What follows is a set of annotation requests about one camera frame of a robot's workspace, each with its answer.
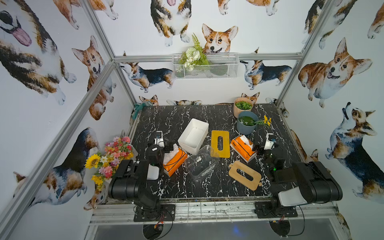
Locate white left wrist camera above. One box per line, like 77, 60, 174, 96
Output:
154, 131, 165, 148

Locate green cloth at corner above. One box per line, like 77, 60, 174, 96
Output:
131, 102, 152, 121

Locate clear plastic tissue box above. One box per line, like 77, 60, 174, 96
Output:
185, 145, 220, 182

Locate yellow artificial flower sprig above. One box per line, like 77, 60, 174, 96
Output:
256, 116, 272, 127

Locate pink plant pot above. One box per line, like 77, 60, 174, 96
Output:
234, 98, 254, 118

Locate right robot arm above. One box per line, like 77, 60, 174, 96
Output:
253, 146, 343, 213

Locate white flowers with fern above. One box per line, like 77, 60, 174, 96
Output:
179, 33, 211, 72

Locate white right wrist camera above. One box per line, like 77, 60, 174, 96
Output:
264, 133, 276, 150

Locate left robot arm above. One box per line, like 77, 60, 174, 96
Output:
108, 145, 165, 211

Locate yellow wooden slotted lid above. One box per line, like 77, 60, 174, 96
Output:
211, 130, 231, 159

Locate light wooden slotted lid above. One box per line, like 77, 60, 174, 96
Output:
229, 161, 263, 191

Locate blue-grey plant pot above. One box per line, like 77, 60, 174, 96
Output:
237, 111, 259, 135

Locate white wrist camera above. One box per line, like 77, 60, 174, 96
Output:
154, 131, 165, 148
264, 133, 276, 150

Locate white rectangular tissue box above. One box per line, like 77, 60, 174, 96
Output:
178, 119, 209, 154

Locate orange tissue pack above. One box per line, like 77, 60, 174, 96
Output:
163, 144, 188, 177
230, 135, 257, 164

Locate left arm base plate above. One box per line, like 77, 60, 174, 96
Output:
134, 204, 176, 222

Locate colourful flower bouquet planter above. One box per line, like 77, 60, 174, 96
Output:
85, 137, 135, 191

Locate white wire wall basket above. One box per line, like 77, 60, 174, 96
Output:
172, 53, 240, 79

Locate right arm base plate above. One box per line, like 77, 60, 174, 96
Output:
254, 202, 298, 219

